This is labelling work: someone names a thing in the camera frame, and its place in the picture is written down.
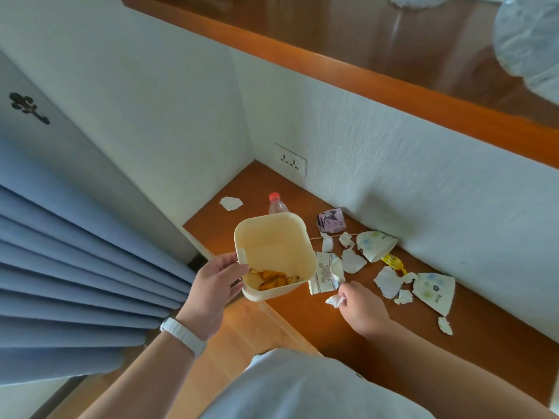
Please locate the floral paper cup piece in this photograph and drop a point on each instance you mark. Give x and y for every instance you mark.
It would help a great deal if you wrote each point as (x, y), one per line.
(435, 292)
(375, 246)

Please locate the white wall socket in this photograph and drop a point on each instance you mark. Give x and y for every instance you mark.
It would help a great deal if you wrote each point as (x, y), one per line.
(290, 160)

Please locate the scattered white paper scraps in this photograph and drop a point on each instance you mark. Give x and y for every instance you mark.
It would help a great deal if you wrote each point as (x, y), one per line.
(388, 281)

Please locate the white wristband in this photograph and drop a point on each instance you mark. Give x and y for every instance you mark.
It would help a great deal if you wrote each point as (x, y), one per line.
(183, 335)

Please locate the white printed paper bag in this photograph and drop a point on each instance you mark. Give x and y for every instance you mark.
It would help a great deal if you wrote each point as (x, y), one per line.
(323, 274)

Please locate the person's right forearm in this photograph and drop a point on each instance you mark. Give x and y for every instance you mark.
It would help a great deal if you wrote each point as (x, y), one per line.
(450, 370)

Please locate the wooden ledge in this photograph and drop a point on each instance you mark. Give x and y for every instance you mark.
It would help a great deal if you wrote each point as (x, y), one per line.
(393, 52)

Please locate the cream plastic bin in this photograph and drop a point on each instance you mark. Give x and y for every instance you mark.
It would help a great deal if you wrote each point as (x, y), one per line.
(279, 246)

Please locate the person's left hand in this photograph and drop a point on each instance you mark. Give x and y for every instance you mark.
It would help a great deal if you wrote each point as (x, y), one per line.
(209, 296)

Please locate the torn white paper piece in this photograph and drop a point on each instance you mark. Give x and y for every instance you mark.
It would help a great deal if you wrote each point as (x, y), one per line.
(230, 203)

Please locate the white tissue piece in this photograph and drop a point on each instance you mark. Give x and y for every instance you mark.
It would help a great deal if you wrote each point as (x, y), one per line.
(335, 301)

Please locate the clear bottle with red cap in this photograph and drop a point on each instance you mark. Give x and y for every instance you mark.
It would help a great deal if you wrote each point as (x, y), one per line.
(277, 205)

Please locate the black ornamental wall hook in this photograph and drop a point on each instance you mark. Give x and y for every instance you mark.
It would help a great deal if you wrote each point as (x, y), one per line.
(27, 106)

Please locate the large white plastic bag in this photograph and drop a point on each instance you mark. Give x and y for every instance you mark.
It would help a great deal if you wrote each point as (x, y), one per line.
(530, 43)

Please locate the blue pleated curtain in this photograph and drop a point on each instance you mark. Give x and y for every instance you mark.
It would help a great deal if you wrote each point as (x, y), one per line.
(65, 279)

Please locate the person's right thumb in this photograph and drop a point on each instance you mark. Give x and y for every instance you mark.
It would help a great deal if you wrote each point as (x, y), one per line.
(344, 310)

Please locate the person's left forearm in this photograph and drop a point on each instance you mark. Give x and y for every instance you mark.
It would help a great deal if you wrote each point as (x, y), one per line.
(144, 379)

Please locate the yellow wrapper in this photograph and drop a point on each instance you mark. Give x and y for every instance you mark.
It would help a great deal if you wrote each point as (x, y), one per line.
(392, 261)

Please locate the person's right hand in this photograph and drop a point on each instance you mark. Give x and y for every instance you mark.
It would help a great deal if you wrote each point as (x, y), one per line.
(364, 309)

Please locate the person's white shirt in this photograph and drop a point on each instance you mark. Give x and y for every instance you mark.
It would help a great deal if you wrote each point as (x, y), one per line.
(305, 388)

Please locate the thin wooden skewer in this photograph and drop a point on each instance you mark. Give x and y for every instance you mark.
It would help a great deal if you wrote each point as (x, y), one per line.
(354, 233)

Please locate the orange fruit peels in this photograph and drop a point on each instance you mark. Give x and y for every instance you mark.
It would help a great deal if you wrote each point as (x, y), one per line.
(273, 278)

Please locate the person's left thumb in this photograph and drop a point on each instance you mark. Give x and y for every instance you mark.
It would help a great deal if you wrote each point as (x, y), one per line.
(222, 262)

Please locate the purple cartoon packet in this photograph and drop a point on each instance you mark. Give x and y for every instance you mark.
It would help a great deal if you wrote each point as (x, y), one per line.
(331, 220)

